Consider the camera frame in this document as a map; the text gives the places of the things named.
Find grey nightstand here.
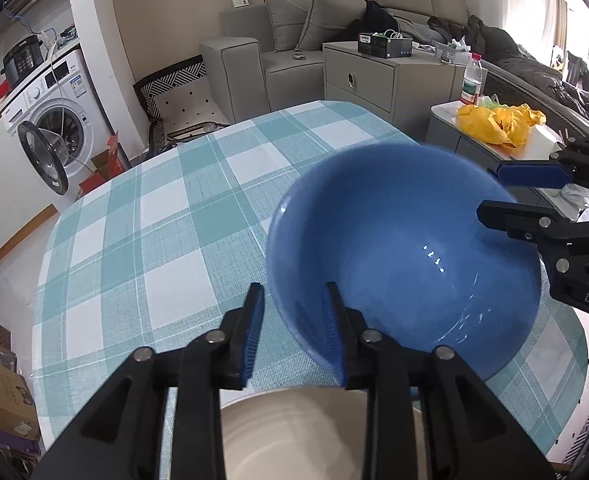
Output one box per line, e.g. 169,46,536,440
323,41,467,121

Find black box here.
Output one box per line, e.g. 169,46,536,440
357,31,414,58

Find beige plate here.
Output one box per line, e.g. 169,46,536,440
219,386,430,480

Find white washing machine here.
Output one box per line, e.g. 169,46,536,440
2,49,112,197

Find dark coat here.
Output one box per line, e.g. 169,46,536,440
427,14,589,126

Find plastic bottle with red cap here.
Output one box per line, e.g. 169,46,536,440
460,52,485,107

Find white tissue pack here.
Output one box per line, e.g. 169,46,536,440
417,40,475,66

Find red cardboard box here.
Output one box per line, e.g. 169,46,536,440
77,130,132,201

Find black bag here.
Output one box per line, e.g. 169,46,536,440
347,0,400,41

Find cardboard carton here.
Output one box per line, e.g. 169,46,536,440
0,342,42,443

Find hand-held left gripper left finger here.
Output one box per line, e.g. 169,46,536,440
34,282,266,480

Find blue bowl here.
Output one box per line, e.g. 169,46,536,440
266,142,543,386

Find grey sofa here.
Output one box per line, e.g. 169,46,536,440
200,0,589,126

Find white box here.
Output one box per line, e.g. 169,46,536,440
521,124,562,161

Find teal checked tablecloth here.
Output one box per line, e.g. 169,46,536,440
31,100,589,480

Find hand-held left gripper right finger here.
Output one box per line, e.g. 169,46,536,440
321,281,557,480

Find black pressure cooker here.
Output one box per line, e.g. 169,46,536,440
2,35,45,83

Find dark strap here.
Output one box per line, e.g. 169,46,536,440
167,122,225,141

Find white plastic bag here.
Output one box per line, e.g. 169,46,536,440
549,182,589,221

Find hanging clothes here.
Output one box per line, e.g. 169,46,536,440
554,45,589,106

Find yellow plastic bag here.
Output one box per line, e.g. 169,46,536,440
455,103,546,148

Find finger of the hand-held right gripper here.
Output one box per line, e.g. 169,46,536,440
497,140,589,188
477,200,577,257

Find grey cushion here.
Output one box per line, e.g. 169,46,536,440
263,0,315,51
294,0,367,53

